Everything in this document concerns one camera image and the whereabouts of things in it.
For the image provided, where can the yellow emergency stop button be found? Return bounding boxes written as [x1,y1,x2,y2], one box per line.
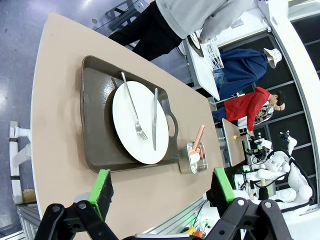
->
[182,226,205,238]

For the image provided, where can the black flat tray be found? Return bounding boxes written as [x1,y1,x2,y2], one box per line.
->
[187,33,205,58]

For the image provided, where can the person in red hoodie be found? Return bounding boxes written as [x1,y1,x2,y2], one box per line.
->
[211,86,286,137]

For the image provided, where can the red-handled paint roller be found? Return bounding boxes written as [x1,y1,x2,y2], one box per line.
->
[187,124,206,165]

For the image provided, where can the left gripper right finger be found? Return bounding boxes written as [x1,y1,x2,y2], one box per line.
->
[204,167,293,240]

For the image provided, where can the aluminium profile frame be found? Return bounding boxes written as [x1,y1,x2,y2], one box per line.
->
[16,202,42,238]

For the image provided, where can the white rounded table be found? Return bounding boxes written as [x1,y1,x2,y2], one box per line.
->
[184,32,222,101]

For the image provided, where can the brown plastic serving tray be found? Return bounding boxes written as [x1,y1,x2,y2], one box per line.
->
[79,55,180,174]

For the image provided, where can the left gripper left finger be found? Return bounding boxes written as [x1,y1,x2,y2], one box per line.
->
[33,169,120,240]

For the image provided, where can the rectangular steel container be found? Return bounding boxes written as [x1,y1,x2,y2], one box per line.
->
[178,141,209,175]

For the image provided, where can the white pipe stand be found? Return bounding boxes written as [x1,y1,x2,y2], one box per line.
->
[8,121,32,205]

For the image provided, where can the white round plate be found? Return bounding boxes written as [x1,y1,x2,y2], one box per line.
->
[112,80,170,165]

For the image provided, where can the silver table knife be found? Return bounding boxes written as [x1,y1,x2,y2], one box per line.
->
[151,87,159,152]

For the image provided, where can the white humanoid robot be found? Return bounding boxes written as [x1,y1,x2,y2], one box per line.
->
[246,129,316,216]

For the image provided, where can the grey metal frame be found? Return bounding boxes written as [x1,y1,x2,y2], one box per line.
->
[104,1,150,32]

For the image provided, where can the cardboard box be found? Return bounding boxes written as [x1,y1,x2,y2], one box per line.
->
[21,189,37,204]

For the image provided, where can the white wire dish rack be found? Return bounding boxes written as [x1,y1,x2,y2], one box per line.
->
[199,37,225,71]

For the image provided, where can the white bucket hat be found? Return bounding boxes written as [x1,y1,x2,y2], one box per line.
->
[263,47,283,69]

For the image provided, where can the silver fork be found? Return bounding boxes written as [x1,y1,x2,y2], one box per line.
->
[120,71,149,142]

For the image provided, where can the person in blue clothes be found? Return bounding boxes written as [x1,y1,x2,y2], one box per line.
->
[212,48,269,101]

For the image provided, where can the small beige table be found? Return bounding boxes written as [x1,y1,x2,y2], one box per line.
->
[221,117,247,168]

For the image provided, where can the person in grey hoodie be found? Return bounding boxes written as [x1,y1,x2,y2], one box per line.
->
[107,0,258,62]

